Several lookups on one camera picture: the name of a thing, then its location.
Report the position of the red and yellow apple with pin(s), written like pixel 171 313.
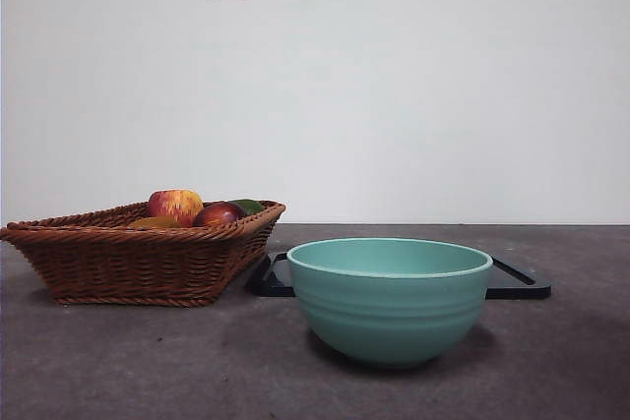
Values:
pixel 173 206

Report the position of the brown wicker basket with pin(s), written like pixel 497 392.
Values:
pixel 128 262

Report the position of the dark red apple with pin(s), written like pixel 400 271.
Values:
pixel 219 215

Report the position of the yellow-brown kiwifruit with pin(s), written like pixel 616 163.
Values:
pixel 155 222

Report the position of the teal ribbed bowl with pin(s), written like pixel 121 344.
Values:
pixel 389 317

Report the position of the green fruit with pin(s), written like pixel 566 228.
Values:
pixel 252 205

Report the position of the black rectangular tray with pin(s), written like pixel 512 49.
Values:
pixel 514 284

